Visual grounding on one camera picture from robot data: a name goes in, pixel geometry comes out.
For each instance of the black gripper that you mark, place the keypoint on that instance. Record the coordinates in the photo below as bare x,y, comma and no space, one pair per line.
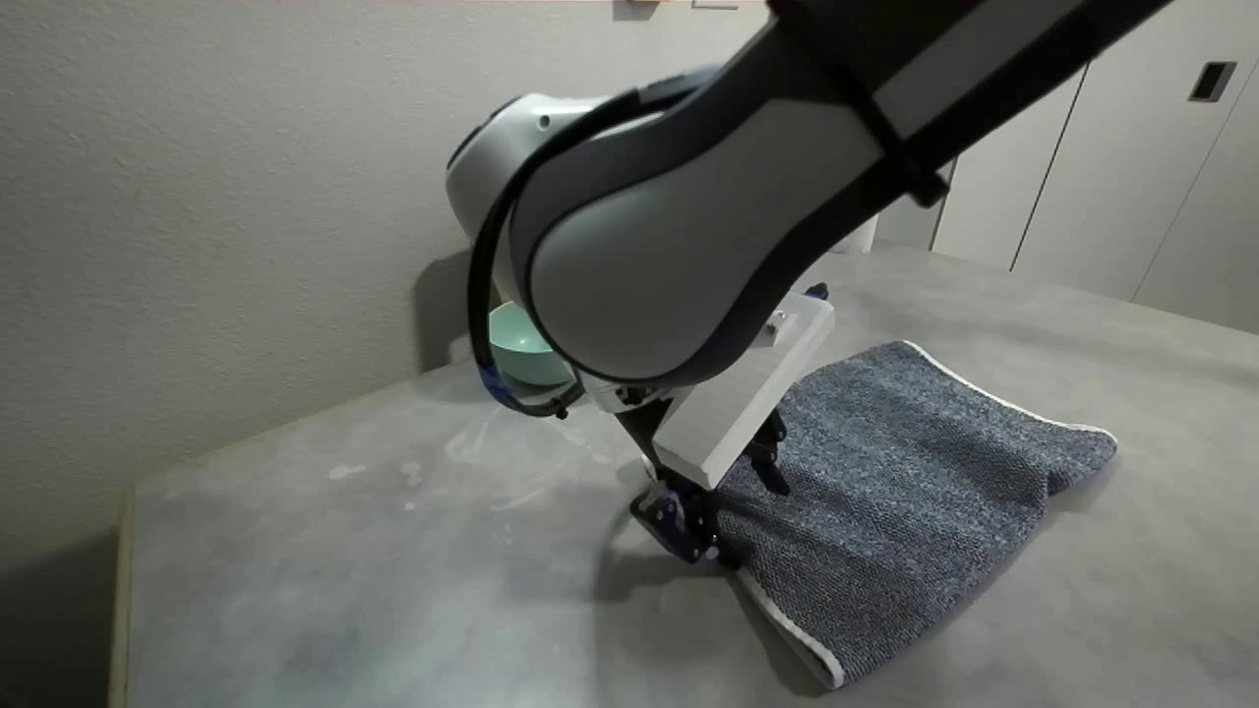
651,437

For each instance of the blue-grey towel white trim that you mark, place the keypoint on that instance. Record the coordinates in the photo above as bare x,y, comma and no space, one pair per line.
919,496

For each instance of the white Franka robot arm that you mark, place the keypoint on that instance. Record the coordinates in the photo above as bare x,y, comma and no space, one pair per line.
708,222

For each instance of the teal ceramic bowl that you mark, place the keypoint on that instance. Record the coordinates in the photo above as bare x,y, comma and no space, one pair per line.
515,352

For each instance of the white low cabinet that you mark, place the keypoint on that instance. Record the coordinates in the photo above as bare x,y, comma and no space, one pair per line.
906,224

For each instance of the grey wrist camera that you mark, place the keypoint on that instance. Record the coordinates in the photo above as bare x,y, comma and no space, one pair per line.
739,396

